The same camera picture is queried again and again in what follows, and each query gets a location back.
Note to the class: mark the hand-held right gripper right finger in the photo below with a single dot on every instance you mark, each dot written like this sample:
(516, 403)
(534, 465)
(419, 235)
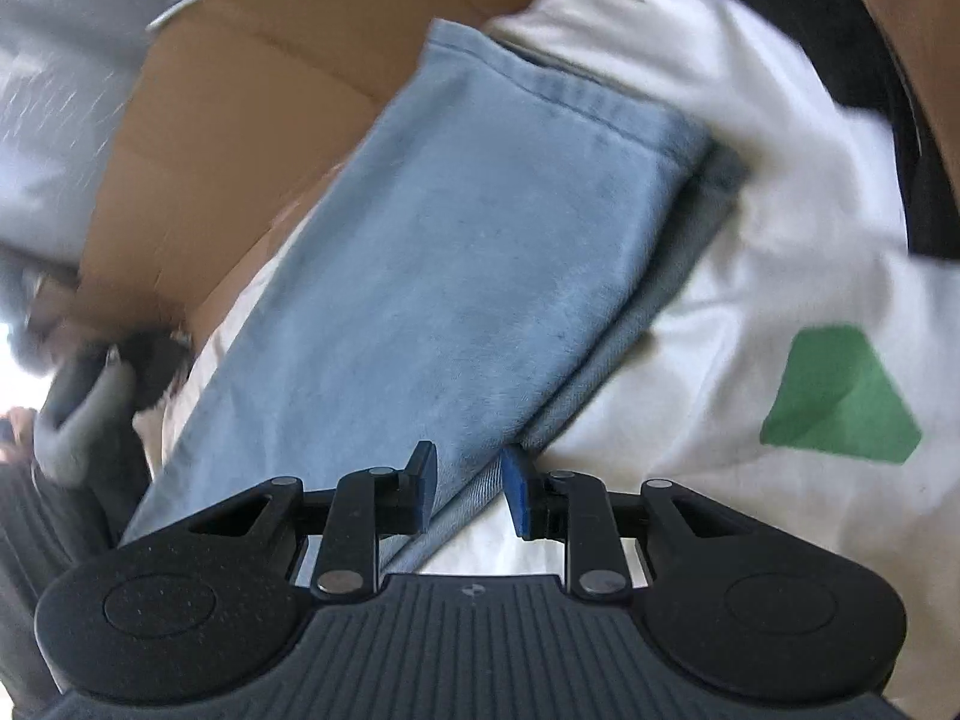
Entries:
(517, 499)

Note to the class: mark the low cardboard box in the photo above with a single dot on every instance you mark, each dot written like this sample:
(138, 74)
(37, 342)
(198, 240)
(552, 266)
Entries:
(225, 127)

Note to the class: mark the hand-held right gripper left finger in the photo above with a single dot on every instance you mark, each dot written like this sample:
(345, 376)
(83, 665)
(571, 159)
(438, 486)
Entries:
(424, 491)

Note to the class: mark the white bear print bed sheet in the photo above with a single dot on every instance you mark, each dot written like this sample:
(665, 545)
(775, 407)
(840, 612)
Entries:
(750, 277)

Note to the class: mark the black knit garment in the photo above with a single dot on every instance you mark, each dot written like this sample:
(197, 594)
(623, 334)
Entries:
(825, 15)

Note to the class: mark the grey wrapped appliance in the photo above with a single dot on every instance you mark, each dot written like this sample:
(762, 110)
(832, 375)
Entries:
(52, 127)

